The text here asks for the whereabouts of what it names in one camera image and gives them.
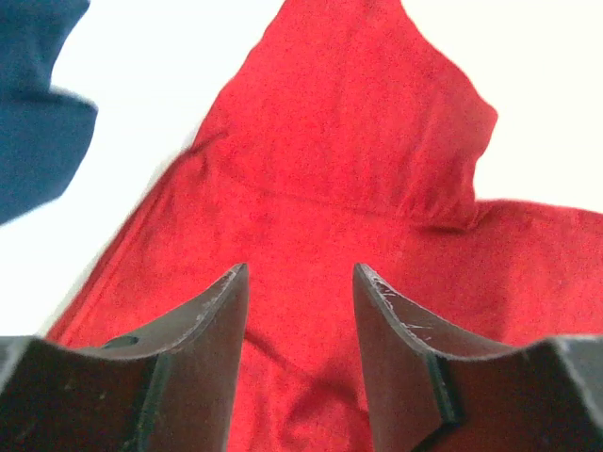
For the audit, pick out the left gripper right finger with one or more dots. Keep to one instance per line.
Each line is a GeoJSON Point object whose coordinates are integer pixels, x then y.
{"type": "Point", "coordinates": [431, 386]}

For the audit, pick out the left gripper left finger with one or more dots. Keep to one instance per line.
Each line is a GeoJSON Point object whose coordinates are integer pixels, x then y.
{"type": "Point", "coordinates": [196, 349]}

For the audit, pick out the red t shirt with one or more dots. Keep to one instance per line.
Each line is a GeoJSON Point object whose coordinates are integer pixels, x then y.
{"type": "Point", "coordinates": [345, 138]}

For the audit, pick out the dark blue t shirt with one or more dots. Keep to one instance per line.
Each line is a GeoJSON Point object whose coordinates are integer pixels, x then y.
{"type": "Point", "coordinates": [45, 133]}

